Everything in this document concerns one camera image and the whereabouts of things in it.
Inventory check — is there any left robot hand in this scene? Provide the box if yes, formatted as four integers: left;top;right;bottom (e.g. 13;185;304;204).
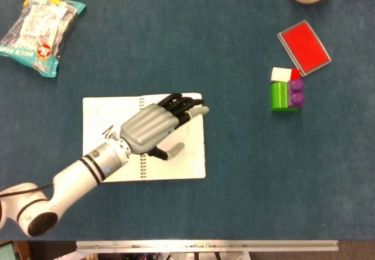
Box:
119;93;210;161

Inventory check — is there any tan spiral notebook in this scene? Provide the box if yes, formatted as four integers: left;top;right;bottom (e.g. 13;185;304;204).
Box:
82;93;206;183

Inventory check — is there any green plastic toy block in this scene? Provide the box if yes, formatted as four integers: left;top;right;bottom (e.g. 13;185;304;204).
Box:
270;81;301;114

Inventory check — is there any white and red small block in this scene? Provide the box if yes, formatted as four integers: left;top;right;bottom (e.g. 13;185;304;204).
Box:
270;67;293;83

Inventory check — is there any purple toy block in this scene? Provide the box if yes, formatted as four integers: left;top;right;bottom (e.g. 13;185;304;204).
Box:
287;78;305;108

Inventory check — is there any blue felt table cover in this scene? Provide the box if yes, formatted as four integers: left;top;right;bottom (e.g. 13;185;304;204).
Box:
0;0;375;241

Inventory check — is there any teal snack bag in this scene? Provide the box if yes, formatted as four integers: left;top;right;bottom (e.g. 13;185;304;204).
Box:
0;0;87;78

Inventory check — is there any red ink stamp pad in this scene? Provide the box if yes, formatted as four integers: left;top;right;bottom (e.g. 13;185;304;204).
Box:
277;19;332;77

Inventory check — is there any green screen device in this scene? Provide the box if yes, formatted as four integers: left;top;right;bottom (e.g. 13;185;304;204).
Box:
0;241;17;260

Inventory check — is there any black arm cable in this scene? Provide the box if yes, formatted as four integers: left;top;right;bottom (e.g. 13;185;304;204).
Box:
0;183;55;198

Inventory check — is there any aluminium profile rail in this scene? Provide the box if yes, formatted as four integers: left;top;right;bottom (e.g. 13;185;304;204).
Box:
76;240;339;254

